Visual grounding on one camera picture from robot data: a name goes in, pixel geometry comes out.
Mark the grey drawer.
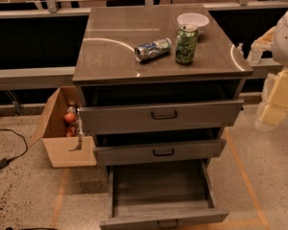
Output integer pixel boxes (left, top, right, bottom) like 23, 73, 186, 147
81, 99, 243, 135
100, 160, 228, 230
94, 139, 226, 166

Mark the grey top drawer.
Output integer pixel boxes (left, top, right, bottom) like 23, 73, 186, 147
81, 99, 243, 135

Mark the orange round fruit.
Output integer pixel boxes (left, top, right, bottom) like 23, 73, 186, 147
64, 112, 76, 124

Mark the open cardboard box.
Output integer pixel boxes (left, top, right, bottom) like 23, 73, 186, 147
30, 86, 97, 168

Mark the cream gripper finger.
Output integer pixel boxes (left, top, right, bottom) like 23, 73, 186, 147
254, 68, 288, 131
251, 27, 276, 52

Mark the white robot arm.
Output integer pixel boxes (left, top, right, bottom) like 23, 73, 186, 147
247, 11, 288, 131

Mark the green soda can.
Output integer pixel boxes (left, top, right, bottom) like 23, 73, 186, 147
176, 24, 199, 64

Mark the grey metal rail bench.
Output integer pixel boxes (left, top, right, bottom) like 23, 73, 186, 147
0, 66, 75, 90

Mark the grey three-drawer cabinet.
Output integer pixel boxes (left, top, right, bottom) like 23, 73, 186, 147
72, 3, 254, 230

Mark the black power cable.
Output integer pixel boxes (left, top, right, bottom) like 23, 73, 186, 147
0, 126, 29, 174

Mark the silver blue can lying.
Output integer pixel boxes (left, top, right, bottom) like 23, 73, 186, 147
134, 37, 172, 62

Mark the grey bottom drawer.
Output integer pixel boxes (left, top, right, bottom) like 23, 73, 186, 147
100, 160, 228, 230

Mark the white ceramic bowl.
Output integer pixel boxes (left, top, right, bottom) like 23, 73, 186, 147
177, 12, 209, 30

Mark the clear sanitizer pump bottle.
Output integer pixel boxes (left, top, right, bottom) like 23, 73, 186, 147
247, 49, 263, 63

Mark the red item in box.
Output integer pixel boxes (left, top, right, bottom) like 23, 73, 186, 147
65, 126, 76, 137

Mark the grey middle drawer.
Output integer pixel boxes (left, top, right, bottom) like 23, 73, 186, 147
94, 139, 226, 166

